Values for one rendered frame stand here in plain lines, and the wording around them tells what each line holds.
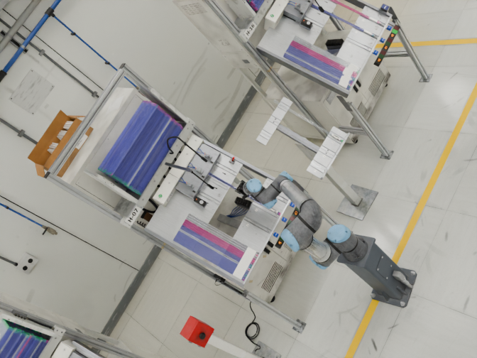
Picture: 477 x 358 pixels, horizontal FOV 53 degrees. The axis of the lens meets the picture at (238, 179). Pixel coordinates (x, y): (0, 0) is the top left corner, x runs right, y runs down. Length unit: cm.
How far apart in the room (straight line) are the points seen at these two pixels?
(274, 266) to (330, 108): 126
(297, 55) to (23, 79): 214
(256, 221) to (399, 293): 99
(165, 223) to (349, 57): 168
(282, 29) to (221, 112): 177
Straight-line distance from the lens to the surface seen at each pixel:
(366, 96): 401
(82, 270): 461
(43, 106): 420
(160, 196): 299
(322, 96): 361
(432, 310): 315
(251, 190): 256
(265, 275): 350
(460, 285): 315
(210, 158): 303
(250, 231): 298
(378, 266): 290
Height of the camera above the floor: 282
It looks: 38 degrees down
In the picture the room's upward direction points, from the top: 50 degrees counter-clockwise
